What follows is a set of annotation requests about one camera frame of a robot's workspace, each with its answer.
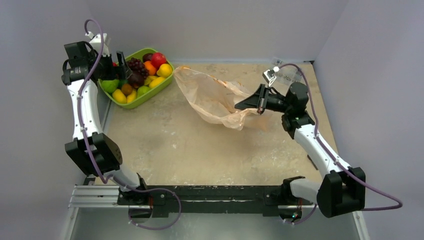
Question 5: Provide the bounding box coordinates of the green pear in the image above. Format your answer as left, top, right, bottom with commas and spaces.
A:
137, 85, 151, 98

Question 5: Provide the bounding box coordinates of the green bumpy custard apple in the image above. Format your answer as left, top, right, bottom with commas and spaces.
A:
101, 79, 120, 94

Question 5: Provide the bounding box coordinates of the front aluminium rail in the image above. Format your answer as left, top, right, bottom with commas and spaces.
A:
68, 185, 299, 208

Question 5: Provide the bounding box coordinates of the dark red plum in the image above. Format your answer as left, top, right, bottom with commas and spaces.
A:
127, 72, 146, 89

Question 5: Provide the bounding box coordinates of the yellow mango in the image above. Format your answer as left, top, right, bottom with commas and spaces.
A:
112, 89, 127, 105

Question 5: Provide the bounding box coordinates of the brown kiwi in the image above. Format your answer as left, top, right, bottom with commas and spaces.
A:
120, 83, 133, 96

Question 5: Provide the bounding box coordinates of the clear plastic screw box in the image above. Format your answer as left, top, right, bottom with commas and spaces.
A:
271, 57, 304, 86

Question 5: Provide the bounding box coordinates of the translucent orange plastic bag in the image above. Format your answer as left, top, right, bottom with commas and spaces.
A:
173, 66, 272, 131

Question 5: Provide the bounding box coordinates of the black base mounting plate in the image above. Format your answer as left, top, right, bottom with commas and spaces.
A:
117, 184, 311, 218

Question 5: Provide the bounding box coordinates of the red apple in basket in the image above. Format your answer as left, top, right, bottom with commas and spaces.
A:
150, 52, 168, 69

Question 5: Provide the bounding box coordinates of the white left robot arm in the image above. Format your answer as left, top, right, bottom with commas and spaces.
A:
61, 41, 149, 205

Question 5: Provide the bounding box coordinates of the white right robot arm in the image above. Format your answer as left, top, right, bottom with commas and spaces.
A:
234, 82, 366, 218

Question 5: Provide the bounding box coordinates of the orange tangerine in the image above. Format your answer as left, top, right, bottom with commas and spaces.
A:
143, 61, 157, 76

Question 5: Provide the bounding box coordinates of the yellow lemon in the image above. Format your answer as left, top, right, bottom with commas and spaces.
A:
156, 63, 173, 78

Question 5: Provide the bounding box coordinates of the green plastic fruit basket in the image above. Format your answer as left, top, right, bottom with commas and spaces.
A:
98, 48, 175, 109

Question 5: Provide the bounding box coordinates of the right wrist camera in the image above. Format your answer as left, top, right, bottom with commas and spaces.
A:
262, 66, 280, 88

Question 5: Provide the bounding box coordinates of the dark purple grape bunch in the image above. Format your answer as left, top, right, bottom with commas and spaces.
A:
126, 57, 150, 78

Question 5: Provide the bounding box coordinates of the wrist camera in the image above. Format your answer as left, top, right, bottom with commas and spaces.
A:
85, 31, 111, 57
262, 66, 280, 88

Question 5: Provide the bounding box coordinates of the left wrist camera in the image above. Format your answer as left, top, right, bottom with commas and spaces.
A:
85, 31, 111, 57

